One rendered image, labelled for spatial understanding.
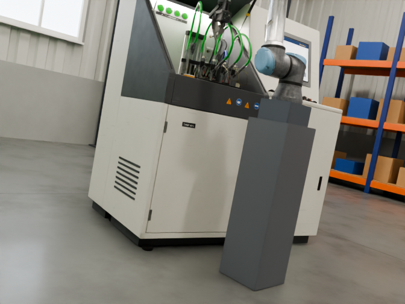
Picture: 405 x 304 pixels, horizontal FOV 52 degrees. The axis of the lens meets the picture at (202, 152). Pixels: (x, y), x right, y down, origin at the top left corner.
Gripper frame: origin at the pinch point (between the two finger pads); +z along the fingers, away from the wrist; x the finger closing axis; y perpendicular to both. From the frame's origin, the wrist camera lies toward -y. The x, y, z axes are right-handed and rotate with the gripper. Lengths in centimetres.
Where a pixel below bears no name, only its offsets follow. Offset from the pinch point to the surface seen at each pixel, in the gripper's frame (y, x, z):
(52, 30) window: -406, 2, -32
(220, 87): 17.3, -2.3, 29.7
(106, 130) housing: -53, -35, 67
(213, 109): 17.3, -4.4, 42.2
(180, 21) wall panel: -36.5, -4.6, -10.7
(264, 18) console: -17, 48, -26
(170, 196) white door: 17, -21, 92
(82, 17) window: -412, 41, -62
